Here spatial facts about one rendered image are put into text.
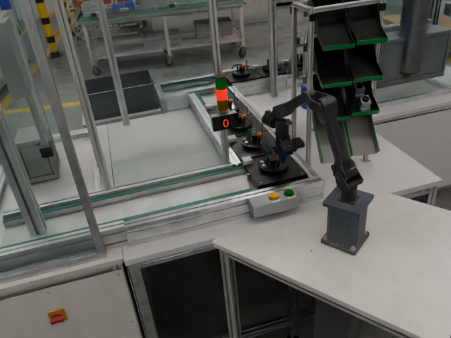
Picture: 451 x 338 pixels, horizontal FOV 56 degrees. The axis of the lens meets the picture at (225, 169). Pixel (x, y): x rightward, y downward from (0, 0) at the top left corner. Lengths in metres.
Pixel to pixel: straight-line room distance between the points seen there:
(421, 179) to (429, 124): 0.94
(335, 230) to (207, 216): 0.53
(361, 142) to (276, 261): 0.76
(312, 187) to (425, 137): 1.36
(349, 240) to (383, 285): 0.20
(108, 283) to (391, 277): 1.11
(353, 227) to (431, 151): 1.66
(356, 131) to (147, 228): 1.08
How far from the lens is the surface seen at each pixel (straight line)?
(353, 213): 1.61
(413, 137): 3.09
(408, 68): 2.97
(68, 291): 1.91
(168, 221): 1.81
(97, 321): 2.05
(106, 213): 1.99
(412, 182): 2.20
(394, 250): 1.79
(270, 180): 1.94
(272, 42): 2.99
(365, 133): 2.15
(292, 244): 1.76
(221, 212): 1.84
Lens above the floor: 2.03
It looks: 31 degrees down
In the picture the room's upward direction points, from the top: 5 degrees counter-clockwise
